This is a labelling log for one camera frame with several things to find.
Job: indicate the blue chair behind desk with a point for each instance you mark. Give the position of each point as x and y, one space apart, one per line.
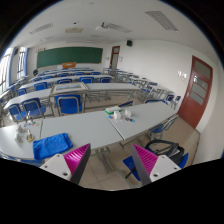
68 104

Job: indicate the blue folded towel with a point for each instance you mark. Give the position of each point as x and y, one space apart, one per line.
49 146

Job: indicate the blue chair far left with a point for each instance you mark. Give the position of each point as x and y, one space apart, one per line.
16 113

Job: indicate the green chalkboard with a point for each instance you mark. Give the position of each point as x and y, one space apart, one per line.
58 56

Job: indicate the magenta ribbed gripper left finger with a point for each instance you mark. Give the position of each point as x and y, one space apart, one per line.
69 166

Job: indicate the red-brown door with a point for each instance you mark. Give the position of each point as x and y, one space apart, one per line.
114 57
197 93

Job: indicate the small bottle on desk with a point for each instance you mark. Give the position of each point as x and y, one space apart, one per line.
30 136

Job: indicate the black wall speaker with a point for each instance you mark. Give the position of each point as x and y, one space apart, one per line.
129 43

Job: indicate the grey front right desk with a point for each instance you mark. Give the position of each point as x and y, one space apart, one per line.
140 118

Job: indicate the grey desk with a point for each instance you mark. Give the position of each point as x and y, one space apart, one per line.
94 128
13 141
140 118

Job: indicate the ceiling projector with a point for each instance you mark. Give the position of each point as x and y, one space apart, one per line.
102 27

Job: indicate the blue chair near gripper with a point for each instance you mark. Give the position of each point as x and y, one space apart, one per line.
129 162

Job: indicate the red-brown far door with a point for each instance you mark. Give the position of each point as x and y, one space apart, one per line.
114 57

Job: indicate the grey front middle desk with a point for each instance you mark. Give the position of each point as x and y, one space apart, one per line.
94 128

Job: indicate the green white box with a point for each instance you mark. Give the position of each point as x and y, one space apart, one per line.
111 110

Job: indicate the orange lectern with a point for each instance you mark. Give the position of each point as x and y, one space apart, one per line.
69 65

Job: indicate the white tray on desk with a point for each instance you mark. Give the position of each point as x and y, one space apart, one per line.
69 87

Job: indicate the left window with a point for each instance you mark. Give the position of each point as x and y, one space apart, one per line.
4 65

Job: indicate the grey front left desk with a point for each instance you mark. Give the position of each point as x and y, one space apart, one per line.
13 141

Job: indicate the red-brown near door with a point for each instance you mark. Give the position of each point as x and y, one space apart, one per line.
197 93

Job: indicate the blue chair right side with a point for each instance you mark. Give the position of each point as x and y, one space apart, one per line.
157 132

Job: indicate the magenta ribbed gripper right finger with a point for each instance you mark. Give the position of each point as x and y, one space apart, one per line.
151 167

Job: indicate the blue chair left row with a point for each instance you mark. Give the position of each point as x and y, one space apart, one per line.
34 108

